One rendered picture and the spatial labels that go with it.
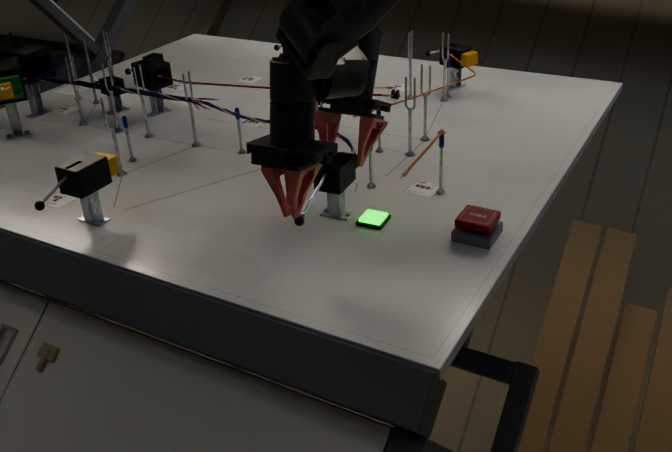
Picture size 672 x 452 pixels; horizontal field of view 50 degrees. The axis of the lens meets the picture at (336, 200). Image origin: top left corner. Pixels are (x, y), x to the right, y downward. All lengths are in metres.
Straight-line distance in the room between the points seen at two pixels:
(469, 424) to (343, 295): 2.06
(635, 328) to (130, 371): 1.97
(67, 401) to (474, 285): 0.56
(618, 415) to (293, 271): 1.75
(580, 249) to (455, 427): 0.83
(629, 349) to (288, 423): 1.88
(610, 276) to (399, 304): 1.85
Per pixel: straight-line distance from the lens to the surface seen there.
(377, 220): 1.04
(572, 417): 2.52
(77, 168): 1.10
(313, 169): 0.93
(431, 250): 0.99
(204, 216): 1.12
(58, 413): 1.07
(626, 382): 2.59
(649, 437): 2.54
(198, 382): 0.95
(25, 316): 1.15
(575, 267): 2.68
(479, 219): 1.00
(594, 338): 2.60
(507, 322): 2.98
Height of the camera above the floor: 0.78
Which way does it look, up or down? 16 degrees up
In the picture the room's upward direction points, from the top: 21 degrees clockwise
